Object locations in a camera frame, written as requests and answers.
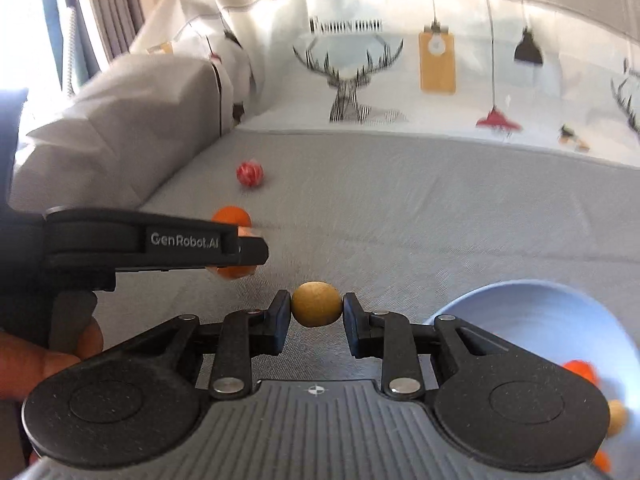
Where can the grey curtain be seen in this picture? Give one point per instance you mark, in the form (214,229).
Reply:
(117,5)

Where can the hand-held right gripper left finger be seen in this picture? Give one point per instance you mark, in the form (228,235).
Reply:
(282,310)

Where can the tan round fruit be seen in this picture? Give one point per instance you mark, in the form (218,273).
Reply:
(618,417)
(316,305)

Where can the grey pillow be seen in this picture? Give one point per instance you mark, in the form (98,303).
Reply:
(125,125)

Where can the white ribbed pole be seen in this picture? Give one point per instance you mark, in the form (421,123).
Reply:
(70,45)

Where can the small red fruit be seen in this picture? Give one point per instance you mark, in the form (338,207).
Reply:
(250,175)

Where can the light blue bowl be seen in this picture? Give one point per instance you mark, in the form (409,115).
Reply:
(530,320)

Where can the small orange fruit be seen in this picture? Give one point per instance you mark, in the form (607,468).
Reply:
(580,373)
(231,217)
(602,461)

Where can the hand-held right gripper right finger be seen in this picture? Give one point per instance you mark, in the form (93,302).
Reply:
(350,315)

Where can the white printed pillow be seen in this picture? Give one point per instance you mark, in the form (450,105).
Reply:
(210,30)

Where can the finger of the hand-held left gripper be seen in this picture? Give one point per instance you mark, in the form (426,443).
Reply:
(252,252)

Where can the deer print duvet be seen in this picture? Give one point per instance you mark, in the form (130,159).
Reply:
(450,75)

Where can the person's left hand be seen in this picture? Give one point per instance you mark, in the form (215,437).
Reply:
(30,360)

